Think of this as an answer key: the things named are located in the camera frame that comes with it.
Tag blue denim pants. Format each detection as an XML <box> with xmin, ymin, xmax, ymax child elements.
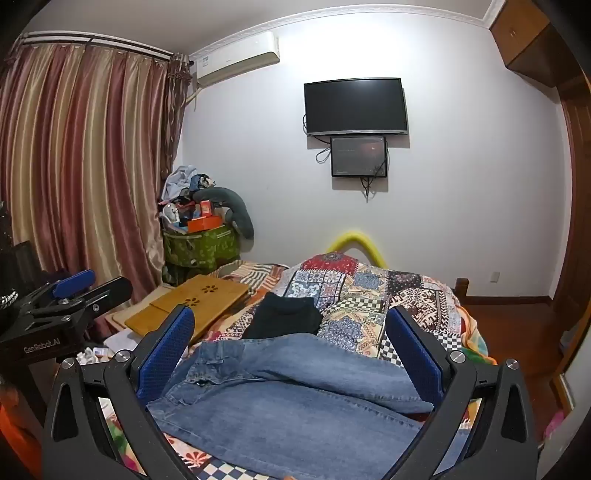
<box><xmin>145</xmin><ymin>332</ymin><xmax>472</xmax><ymax>480</ymax></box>

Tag brown wooden door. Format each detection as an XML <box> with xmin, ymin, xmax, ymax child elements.
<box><xmin>551</xmin><ymin>69</ymin><xmax>591</xmax><ymax>324</ymax></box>

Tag black hanging cable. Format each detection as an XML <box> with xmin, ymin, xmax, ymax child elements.
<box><xmin>361</xmin><ymin>161</ymin><xmax>391</xmax><ymax>202</ymax></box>

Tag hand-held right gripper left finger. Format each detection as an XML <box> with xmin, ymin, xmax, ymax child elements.
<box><xmin>41</xmin><ymin>305</ymin><xmax>197</xmax><ymax>480</ymax></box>

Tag small black wall monitor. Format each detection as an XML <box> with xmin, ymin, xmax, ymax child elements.
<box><xmin>330</xmin><ymin>135</ymin><xmax>387</xmax><ymax>178</ymax></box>

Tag green patterned storage bag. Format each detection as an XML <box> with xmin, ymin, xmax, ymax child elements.
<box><xmin>163</xmin><ymin>224</ymin><xmax>241</xmax><ymax>284</ymax></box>

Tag striped pink gold curtain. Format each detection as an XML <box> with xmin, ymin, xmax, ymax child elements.
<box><xmin>0</xmin><ymin>39</ymin><xmax>190</xmax><ymax>333</ymax></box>

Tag flat orange box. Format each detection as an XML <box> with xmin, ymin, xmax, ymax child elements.
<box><xmin>187</xmin><ymin>216</ymin><xmax>223</xmax><ymax>233</ymax></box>

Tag patchwork printed blanket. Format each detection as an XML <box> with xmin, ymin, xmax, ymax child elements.
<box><xmin>102</xmin><ymin>251</ymin><xmax>499</xmax><ymax>480</ymax></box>

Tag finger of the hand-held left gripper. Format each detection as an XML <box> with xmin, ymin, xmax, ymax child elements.
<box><xmin>69</xmin><ymin>277</ymin><xmax>134</xmax><ymax>319</ymax></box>
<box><xmin>50</xmin><ymin>270</ymin><xmax>97</xmax><ymax>301</ymax></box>

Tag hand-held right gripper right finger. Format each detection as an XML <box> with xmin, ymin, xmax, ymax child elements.
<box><xmin>385</xmin><ymin>305</ymin><xmax>541</xmax><ymax>480</ymax></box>

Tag pale wooden board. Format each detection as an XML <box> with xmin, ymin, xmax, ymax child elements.
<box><xmin>105</xmin><ymin>286</ymin><xmax>174</xmax><ymax>342</ymax></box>

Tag wooden overhead cabinet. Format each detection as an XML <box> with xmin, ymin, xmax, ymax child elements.
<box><xmin>489</xmin><ymin>0</ymin><xmax>555</xmax><ymax>86</ymax></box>

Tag pinkish cloth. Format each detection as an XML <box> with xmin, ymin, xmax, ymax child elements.
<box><xmin>545</xmin><ymin>411</ymin><xmax>566</xmax><ymax>439</ymax></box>

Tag grey long pillow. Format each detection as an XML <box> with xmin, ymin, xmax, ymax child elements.
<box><xmin>193</xmin><ymin>186</ymin><xmax>256</xmax><ymax>240</ymax></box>

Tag black folded garment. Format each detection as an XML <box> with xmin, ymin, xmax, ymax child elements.
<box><xmin>241</xmin><ymin>292</ymin><xmax>324</xmax><ymax>341</ymax></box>

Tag wooden lap desk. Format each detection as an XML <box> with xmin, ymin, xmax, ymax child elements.
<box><xmin>124</xmin><ymin>274</ymin><xmax>250</xmax><ymax>344</ymax></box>

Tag curtain rail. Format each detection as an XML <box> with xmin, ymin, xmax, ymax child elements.
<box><xmin>18</xmin><ymin>31</ymin><xmax>190</xmax><ymax>62</ymax></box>

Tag large black wall television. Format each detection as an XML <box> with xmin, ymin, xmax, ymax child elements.
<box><xmin>304</xmin><ymin>78</ymin><xmax>410</xmax><ymax>137</ymax></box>

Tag orange cloth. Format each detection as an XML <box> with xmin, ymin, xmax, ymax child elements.
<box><xmin>0</xmin><ymin>378</ymin><xmax>47</xmax><ymax>480</ymax></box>

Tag white air conditioner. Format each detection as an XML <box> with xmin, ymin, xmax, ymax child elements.
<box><xmin>188</xmin><ymin>31</ymin><xmax>281</xmax><ymax>88</ymax></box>

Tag pile of clothes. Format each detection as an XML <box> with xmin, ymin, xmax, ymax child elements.
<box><xmin>159</xmin><ymin>165</ymin><xmax>218</xmax><ymax>227</ymax></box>

